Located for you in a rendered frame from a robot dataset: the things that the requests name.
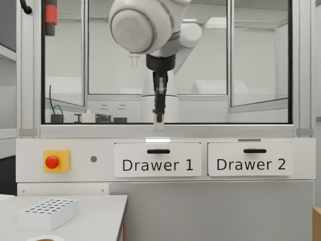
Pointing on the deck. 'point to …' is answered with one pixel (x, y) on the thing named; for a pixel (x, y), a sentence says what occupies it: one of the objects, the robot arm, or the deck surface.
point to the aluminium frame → (35, 109)
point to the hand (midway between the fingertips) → (158, 119)
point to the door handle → (25, 7)
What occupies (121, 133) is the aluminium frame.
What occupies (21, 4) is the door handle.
